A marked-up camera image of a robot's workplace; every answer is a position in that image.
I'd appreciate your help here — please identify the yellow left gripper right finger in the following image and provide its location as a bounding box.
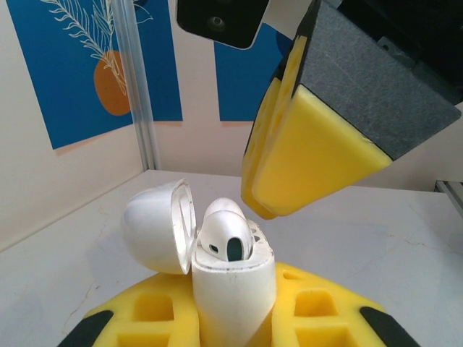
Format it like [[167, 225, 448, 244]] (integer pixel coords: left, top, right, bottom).
[[267, 262, 422, 347]]

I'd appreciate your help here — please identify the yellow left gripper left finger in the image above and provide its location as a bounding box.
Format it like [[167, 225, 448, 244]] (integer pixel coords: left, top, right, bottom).
[[63, 269, 203, 347]]

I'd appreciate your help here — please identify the white wireless earbud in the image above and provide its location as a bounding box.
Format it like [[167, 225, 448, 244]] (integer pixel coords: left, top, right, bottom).
[[200, 210, 254, 262], [203, 197, 247, 225]]

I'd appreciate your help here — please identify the white earbud charging case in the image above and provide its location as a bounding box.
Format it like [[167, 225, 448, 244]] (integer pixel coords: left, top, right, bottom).
[[121, 178, 278, 347]]

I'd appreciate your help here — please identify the blue panel orange circle fern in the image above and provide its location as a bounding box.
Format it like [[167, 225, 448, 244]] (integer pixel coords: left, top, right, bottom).
[[7, 0, 184, 151]]

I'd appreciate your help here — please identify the aluminium table edge rail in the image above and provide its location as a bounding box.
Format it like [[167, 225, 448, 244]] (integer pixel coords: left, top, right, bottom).
[[433, 179, 463, 214]]

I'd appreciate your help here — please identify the aluminium frame post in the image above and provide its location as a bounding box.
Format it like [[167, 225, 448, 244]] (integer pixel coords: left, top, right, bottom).
[[108, 0, 160, 171]]

